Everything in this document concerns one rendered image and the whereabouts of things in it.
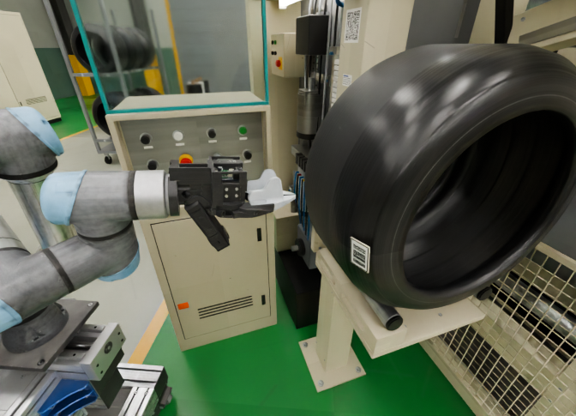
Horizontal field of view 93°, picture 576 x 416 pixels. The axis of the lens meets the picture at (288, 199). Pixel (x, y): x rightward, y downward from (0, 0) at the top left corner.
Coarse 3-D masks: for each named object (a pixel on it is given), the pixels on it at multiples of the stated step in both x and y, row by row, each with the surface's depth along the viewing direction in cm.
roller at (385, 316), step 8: (368, 296) 70; (376, 304) 67; (384, 304) 66; (376, 312) 66; (384, 312) 65; (392, 312) 64; (384, 320) 64; (392, 320) 63; (400, 320) 63; (392, 328) 64
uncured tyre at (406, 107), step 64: (384, 64) 54; (448, 64) 42; (512, 64) 40; (320, 128) 60; (384, 128) 43; (448, 128) 39; (512, 128) 69; (320, 192) 56; (384, 192) 43; (448, 192) 86; (512, 192) 73; (384, 256) 48; (448, 256) 78; (512, 256) 64
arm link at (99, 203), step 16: (48, 176) 37; (64, 176) 37; (80, 176) 37; (96, 176) 38; (112, 176) 38; (128, 176) 39; (48, 192) 35; (64, 192) 35; (80, 192) 36; (96, 192) 37; (112, 192) 37; (128, 192) 38; (48, 208) 35; (64, 208) 36; (80, 208) 36; (96, 208) 37; (112, 208) 38; (128, 208) 38; (64, 224) 38; (80, 224) 38; (96, 224) 38; (112, 224) 40; (128, 224) 42
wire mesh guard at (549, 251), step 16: (560, 256) 70; (528, 288) 79; (544, 288) 75; (480, 304) 95; (560, 320) 72; (464, 336) 103; (528, 336) 81; (560, 336) 73; (528, 352) 82; (448, 368) 112; (464, 384) 106; (496, 384) 93; (528, 384) 83; (480, 400) 101; (496, 400) 95; (528, 400) 84
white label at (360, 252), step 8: (352, 240) 48; (352, 248) 49; (360, 248) 47; (368, 248) 45; (352, 256) 50; (360, 256) 48; (368, 256) 46; (360, 264) 49; (368, 264) 47; (368, 272) 48
